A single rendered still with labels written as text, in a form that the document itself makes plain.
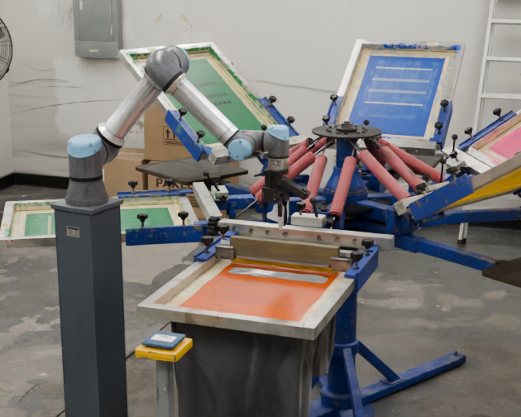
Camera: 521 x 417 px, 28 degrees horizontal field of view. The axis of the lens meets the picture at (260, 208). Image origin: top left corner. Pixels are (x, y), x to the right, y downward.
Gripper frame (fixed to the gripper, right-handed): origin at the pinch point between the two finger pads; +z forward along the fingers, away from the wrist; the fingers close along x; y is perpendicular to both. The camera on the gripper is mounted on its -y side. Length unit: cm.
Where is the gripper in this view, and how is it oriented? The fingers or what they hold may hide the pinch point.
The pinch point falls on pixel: (284, 224)
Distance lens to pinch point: 368.7
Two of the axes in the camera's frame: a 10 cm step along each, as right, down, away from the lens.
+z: 0.0, 9.7, 2.5
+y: -9.5, -0.8, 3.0
